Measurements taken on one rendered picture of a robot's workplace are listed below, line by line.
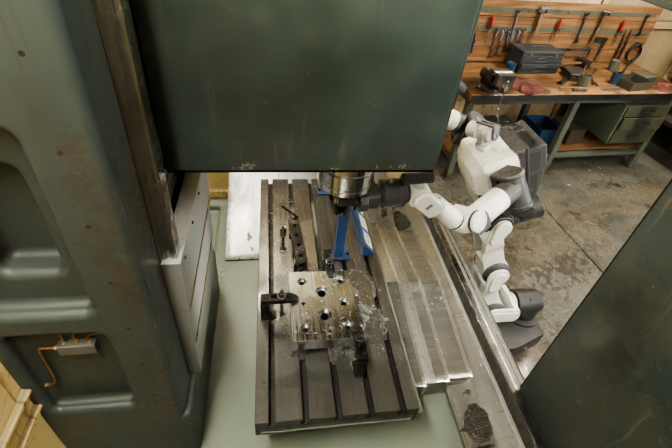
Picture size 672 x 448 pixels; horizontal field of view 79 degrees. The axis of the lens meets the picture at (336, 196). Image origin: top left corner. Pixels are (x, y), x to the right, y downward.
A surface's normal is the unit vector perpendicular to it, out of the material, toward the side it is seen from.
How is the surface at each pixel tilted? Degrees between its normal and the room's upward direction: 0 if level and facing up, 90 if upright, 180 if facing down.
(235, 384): 0
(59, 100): 90
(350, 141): 90
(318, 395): 0
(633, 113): 90
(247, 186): 24
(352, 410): 0
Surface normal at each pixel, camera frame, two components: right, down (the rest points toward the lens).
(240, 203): 0.13, -0.44
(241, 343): 0.08, -0.78
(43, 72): 0.13, 0.62
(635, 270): -0.99, 0.01
